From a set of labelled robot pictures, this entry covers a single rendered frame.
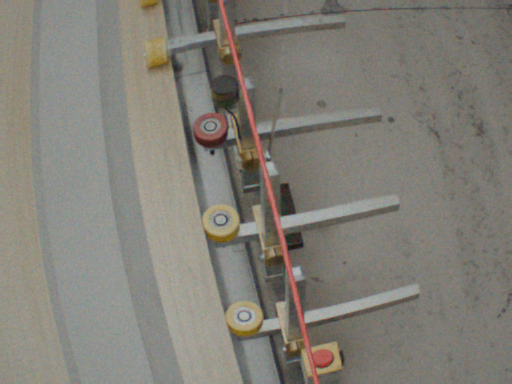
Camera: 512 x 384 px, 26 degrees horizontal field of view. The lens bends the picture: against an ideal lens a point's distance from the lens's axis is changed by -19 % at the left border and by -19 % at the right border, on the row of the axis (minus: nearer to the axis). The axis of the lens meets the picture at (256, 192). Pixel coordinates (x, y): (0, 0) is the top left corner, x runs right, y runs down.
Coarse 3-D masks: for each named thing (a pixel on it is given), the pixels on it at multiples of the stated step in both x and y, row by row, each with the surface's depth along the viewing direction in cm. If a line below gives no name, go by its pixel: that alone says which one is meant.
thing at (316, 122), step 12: (360, 108) 309; (372, 108) 309; (288, 120) 307; (300, 120) 307; (312, 120) 307; (324, 120) 307; (336, 120) 307; (348, 120) 307; (360, 120) 308; (372, 120) 309; (228, 132) 305; (264, 132) 305; (276, 132) 306; (288, 132) 307; (300, 132) 308; (228, 144) 306
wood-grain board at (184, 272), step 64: (0, 0) 337; (128, 0) 329; (0, 64) 319; (128, 64) 314; (0, 128) 306; (0, 192) 294; (192, 192) 292; (0, 256) 283; (192, 256) 283; (0, 320) 272; (192, 320) 274
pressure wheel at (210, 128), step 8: (200, 120) 302; (208, 120) 302; (216, 120) 302; (224, 120) 302; (200, 128) 301; (208, 128) 301; (216, 128) 301; (224, 128) 300; (200, 136) 299; (208, 136) 299; (216, 136) 299; (224, 136) 301; (200, 144) 302; (208, 144) 300; (216, 144) 301
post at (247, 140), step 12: (252, 84) 283; (240, 96) 284; (252, 96) 285; (240, 108) 288; (252, 108) 289; (240, 120) 293; (240, 132) 298; (252, 132) 297; (252, 144) 301; (252, 180) 313
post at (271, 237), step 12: (276, 168) 267; (264, 180) 268; (276, 180) 269; (264, 192) 271; (276, 192) 272; (264, 204) 275; (264, 216) 279; (264, 228) 284; (264, 240) 289; (276, 240) 288; (264, 264) 301
